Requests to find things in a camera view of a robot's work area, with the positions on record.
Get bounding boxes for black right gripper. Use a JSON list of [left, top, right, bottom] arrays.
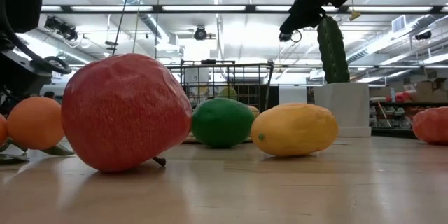
[[279, 0, 329, 35]]

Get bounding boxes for light green toy apple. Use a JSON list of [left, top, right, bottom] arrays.
[[216, 86, 238, 99]]

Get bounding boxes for orange bell pepper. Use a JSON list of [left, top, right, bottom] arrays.
[[250, 102, 340, 158]]

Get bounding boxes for green toy lemon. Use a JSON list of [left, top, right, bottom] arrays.
[[191, 97, 256, 149]]

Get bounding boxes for bright red toy apple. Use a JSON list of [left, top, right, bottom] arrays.
[[61, 52, 193, 173]]

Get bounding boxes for tangerine cluster with leaves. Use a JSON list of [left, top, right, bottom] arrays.
[[0, 96, 76, 165]]

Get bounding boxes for wicker basket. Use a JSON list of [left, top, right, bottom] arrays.
[[181, 133, 253, 145]]

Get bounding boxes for green cactus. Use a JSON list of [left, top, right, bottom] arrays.
[[316, 15, 351, 85]]

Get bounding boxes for white column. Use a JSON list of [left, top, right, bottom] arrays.
[[279, 85, 308, 105]]

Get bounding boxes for ceiling air vent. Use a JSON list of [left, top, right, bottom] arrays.
[[391, 14, 407, 33]]

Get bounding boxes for white hexagonal plant pot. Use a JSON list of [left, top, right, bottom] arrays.
[[313, 82, 372, 138]]

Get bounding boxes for black ceiling spotlight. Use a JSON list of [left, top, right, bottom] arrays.
[[414, 30, 433, 41]]

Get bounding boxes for shelf with red bins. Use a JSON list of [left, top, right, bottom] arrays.
[[369, 90, 448, 130]]

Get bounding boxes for cardboard boxes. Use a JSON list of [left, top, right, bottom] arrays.
[[414, 76, 448, 103]]

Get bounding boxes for bumpy toy orange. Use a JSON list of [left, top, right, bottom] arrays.
[[412, 106, 448, 145]]

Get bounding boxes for black ceiling device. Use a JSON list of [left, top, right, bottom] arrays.
[[44, 15, 78, 41]]

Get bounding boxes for wire basket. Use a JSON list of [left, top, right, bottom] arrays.
[[164, 61, 275, 113]]

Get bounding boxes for round black ceiling camera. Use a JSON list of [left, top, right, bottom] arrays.
[[193, 26, 208, 41]]

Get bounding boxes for thin hanging cable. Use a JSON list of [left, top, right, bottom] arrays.
[[111, 0, 134, 57]]

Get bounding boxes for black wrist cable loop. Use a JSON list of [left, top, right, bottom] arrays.
[[42, 55, 73, 76]]

